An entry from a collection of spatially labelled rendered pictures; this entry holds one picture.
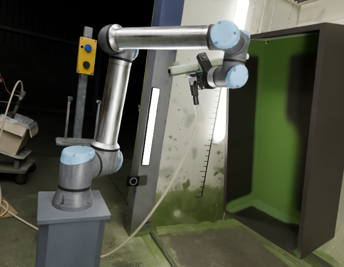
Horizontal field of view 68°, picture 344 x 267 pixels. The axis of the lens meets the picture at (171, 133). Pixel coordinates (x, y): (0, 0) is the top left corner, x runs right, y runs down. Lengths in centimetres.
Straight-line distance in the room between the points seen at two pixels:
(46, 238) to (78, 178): 28
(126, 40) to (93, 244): 93
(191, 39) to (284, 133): 113
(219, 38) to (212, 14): 143
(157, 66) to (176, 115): 42
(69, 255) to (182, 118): 134
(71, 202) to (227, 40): 95
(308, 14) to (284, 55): 114
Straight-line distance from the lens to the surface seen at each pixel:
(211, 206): 263
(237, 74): 105
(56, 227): 127
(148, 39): 108
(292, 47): 186
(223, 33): 94
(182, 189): 237
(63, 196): 130
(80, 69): 206
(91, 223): 129
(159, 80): 207
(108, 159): 136
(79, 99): 212
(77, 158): 123
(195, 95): 134
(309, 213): 158
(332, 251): 252
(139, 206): 226
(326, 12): 288
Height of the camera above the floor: 122
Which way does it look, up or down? 8 degrees down
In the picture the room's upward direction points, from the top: 9 degrees clockwise
